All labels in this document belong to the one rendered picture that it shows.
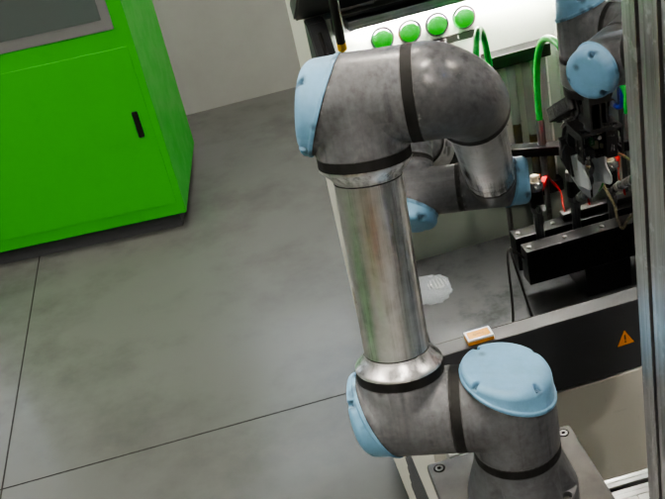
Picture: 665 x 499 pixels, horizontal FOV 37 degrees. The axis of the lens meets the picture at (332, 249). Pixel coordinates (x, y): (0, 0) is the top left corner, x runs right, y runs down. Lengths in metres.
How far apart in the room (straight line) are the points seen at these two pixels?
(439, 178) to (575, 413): 0.70
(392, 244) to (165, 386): 2.50
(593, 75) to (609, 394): 0.82
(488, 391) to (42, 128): 3.47
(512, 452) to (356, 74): 0.52
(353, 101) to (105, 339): 2.98
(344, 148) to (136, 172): 3.41
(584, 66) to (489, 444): 0.52
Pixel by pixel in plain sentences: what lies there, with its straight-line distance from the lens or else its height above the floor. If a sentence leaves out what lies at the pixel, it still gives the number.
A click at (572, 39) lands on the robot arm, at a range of 1.59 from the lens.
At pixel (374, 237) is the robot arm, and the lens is 1.21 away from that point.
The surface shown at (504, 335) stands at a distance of 1.89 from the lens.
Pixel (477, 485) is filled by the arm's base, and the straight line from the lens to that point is 1.40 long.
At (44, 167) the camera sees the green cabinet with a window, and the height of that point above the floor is 0.44.
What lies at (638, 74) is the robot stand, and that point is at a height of 1.68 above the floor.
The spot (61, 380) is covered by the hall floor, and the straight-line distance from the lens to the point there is 3.90.
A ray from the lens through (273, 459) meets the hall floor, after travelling 3.20.
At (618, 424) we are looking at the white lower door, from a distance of 2.11.
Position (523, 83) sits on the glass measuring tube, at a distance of 2.25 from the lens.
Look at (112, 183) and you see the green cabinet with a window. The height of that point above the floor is 0.30.
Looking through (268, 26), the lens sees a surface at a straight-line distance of 5.85.
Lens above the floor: 2.06
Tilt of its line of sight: 30 degrees down
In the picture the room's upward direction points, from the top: 13 degrees counter-clockwise
